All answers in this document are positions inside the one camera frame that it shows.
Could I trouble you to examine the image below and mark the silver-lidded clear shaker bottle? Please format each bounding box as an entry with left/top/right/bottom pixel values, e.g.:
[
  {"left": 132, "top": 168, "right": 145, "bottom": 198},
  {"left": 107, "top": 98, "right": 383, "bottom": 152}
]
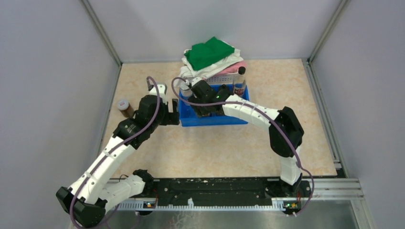
[{"left": 180, "top": 80, "right": 193, "bottom": 99}]

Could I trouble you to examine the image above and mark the blue plastic divided tray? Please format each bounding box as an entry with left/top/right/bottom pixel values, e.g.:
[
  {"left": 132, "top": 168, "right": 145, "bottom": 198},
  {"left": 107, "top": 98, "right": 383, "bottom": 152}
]
[{"left": 178, "top": 100, "right": 247, "bottom": 127}]

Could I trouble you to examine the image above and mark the black-capped squeeze bottle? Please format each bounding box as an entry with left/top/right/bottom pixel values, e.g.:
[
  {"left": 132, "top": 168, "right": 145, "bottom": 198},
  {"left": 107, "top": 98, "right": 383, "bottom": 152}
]
[{"left": 220, "top": 84, "right": 231, "bottom": 92}]

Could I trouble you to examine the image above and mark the tall dark sauce bottle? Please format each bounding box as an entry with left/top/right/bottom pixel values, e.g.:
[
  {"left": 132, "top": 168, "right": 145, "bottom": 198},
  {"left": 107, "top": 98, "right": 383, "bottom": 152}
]
[{"left": 232, "top": 67, "right": 246, "bottom": 97}]

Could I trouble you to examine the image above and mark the white-lidded brown spice jar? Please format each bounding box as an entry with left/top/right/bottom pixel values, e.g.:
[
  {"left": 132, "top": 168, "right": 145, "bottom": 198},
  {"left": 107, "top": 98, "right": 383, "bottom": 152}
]
[{"left": 117, "top": 99, "right": 135, "bottom": 118}]

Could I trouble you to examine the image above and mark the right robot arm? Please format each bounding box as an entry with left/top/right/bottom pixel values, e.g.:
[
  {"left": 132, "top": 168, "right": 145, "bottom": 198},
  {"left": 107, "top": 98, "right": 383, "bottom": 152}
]
[{"left": 188, "top": 78, "right": 304, "bottom": 197}]

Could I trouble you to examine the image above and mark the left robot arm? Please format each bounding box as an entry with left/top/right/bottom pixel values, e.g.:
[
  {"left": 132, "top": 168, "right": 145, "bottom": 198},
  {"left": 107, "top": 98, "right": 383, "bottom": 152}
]
[{"left": 56, "top": 94, "right": 180, "bottom": 229}]

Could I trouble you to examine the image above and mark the white folded cloth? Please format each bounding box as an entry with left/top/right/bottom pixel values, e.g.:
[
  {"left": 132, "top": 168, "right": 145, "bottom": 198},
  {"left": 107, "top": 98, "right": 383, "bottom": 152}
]
[{"left": 178, "top": 48, "right": 244, "bottom": 79}]

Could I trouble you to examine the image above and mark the white plastic basket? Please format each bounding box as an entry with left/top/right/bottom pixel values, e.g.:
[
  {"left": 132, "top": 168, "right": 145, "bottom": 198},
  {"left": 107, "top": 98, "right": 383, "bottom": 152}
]
[{"left": 201, "top": 73, "right": 237, "bottom": 85}]

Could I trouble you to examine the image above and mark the pink folded cloth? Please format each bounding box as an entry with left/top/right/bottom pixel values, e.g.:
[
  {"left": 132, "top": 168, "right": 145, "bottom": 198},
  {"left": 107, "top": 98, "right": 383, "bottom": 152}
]
[{"left": 214, "top": 61, "right": 247, "bottom": 76}]

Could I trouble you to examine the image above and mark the green folded cloth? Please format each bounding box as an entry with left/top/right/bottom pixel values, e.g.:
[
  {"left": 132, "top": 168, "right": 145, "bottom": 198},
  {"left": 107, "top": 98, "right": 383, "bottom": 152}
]
[{"left": 184, "top": 37, "right": 235, "bottom": 71}]

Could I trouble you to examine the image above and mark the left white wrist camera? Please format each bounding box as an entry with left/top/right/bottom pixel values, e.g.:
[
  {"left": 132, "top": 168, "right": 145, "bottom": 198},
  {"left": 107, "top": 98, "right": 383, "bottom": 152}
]
[{"left": 147, "top": 80, "right": 168, "bottom": 105}]

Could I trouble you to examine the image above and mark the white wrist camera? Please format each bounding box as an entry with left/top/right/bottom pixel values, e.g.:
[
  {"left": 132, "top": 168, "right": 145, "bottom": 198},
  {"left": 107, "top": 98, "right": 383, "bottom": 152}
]
[
  {"left": 184, "top": 77, "right": 203, "bottom": 88},
  {"left": 147, "top": 80, "right": 168, "bottom": 105}
]

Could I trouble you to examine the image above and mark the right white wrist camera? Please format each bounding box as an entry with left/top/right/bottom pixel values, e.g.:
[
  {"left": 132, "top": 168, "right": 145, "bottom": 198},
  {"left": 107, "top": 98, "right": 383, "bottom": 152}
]
[{"left": 184, "top": 77, "right": 203, "bottom": 88}]

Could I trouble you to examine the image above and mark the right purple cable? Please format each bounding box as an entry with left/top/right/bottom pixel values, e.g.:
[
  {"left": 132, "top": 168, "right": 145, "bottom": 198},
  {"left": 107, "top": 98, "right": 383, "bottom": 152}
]
[{"left": 171, "top": 77, "right": 315, "bottom": 217}]

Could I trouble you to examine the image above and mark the purple cable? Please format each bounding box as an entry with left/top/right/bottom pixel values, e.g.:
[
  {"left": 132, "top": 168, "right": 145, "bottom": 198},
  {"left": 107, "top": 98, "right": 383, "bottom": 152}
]
[
  {"left": 69, "top": 75, "right": 161, "bottom": 229},
  {"left": 171, "top": 77, "right": 315, "bottom": 217}
]

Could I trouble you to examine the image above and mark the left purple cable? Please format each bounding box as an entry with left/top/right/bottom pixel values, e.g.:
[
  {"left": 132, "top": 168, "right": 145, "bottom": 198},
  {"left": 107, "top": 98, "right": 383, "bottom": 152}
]
[{"left": 69, "top": 75, "right": 161, "bottom": 229}]

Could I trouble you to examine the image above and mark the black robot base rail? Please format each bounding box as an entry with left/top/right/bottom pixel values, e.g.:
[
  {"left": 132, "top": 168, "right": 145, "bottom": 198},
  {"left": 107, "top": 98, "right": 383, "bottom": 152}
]
[{"left": 104, "top": 177, "right": 364, "bottom": 212}]

